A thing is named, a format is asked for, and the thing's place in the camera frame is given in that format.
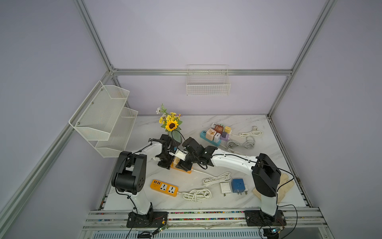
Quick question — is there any orange power strip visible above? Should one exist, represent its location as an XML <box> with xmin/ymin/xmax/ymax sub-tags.
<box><xmin>150</xmin><ymin>179</ymin><xmax>179</xmax><ymax>197</ymax></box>
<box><xmin>171</xmin><ymin>163</ymin><xmax>193</xmax><ymax>174</ymax></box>

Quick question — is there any white charger plug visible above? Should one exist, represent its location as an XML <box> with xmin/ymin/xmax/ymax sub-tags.
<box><xmin>220</xmin><ymin>182</ymin><xmax>232</xmax><ymax>197</ymax></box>

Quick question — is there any blue cube plug adapter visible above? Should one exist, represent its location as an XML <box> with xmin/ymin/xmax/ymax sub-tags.
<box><xmin>231</xmin><ymin>178</ymin><xmax>248</xmax><ymax>195</ymax></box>

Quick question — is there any beige cube plug adapter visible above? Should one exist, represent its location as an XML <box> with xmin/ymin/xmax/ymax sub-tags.
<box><xmin>173</xmin><ymin>157</ymin><xmax>181</xmax><ymax>167</ymax></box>

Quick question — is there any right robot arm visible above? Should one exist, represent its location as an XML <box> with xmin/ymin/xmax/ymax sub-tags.
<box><xmin>176</xmin><ymin>137</ymin><xmax>282</xmax><ymax>217</ymax></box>

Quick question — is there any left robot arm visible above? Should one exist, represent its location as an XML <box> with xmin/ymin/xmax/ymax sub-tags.
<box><xmin>111</xmin><ymin>134</ymin><xmax>178</xmax><ymax>215</ymax></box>

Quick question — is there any dark grey ribbed vase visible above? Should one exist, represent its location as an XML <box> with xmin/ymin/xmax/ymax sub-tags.
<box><xmin>171</xmin><ymin>130</ymin><xmax>183</xmax><ymax>146</ymax></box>

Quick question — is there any teal power strip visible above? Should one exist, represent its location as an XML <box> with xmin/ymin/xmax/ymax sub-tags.
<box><xmin>199</xmin><ymin>130</ymin><xmax>222</xmax><ymax>147</ymax></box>

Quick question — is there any sunflower bouquet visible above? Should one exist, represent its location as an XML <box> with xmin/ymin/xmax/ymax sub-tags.
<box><xmin>156</xmin><ymin>104</ymin><xmax>183</xmax><ymax>140</ymax></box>

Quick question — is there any pink butterfly cube adapter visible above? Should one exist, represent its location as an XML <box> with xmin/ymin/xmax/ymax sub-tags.
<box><xmin>206</xmin><ymin>128</ymin><xmax>216</xmax><ymax>141</ymax></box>

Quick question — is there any small white cube adapter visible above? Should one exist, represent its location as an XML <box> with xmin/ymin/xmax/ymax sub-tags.
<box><xmin>213</xmin><ymin>132</ymin><xmax>221</xmax><ymax>143</ymax></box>

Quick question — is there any purple cube adapter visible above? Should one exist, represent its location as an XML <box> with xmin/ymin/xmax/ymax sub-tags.
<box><xmin>220</xmin><ymin>131</ymin><xmax>230</xmax><ymax>141</ymax></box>

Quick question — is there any brown cube adapter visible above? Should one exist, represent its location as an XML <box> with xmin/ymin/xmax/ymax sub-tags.
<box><xmin>214</xmin><ymin>124</ymin><xmax>224</xmax><ymax>134</ymax></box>

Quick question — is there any yellow cube adapter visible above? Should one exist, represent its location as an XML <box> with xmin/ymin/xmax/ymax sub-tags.
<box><xmin>224</xmin><ymin>126</ymin><xmax>232</xmax><ymax>134</ymax></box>

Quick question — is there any white two-tier mesh shelf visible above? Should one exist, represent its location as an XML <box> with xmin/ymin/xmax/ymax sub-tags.
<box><xmin>69</xmin><ymin>81</ymin><xmax>138</xmax><ymax>158</ymax></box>

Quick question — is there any beige work glove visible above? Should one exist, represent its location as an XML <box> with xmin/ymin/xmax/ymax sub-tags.
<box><xmin>252</xmin><ymin>172</ymin><xmax>295</xmax><ymax>205</ymax></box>

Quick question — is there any grey coiled cable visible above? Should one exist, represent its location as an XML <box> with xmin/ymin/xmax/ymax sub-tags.
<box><xmin>226</xmin><ymin>136</ymin><xmax>256</xmax><ymax>150</ymax></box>

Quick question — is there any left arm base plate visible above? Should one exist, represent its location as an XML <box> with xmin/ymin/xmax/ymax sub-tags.
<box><xmin>126</xmin><ymin>211</ymin><xmax>168</xmax><ymax>229</ymax></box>

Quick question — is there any white wire wall basket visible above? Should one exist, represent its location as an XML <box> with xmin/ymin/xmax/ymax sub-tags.
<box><xmin>186</xmin><ymin>64</ymin><xmax>231</xmax><ymax>96</ymax></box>

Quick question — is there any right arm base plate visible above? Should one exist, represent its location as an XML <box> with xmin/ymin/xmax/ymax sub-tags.
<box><xmin>244</xmin><ymin>210</ymin><xmax>287</xmax><ymax>227</ymax></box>

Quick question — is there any aluminium front rail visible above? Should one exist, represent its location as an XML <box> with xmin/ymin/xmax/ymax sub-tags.
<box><xmin>79</xmin><ymin>207</ymin><xmax>334</xmax><ymax>239</ymax></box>

